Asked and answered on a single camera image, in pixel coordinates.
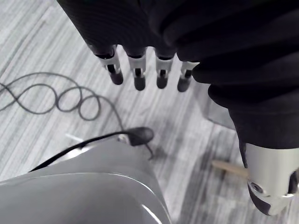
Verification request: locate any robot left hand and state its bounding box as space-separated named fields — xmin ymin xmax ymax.
xmin=57 ymin=0 xmax=299 ymax=217

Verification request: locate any dark robot foot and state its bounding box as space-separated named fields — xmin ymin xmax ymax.
xmin=118 ymin=126 xmax=155 ymax=147

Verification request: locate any light wooden stick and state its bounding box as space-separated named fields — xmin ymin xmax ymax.
xmin=212 ymin=160 xmax=249 ymax=177

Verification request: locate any black cable on floor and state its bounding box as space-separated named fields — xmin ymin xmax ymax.
xmin=0 ymin=72 xmax=127 ymax=131

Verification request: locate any black cable along leg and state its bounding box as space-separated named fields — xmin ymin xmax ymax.
xmin=28 ymin=130 xmax=131 ymax=173

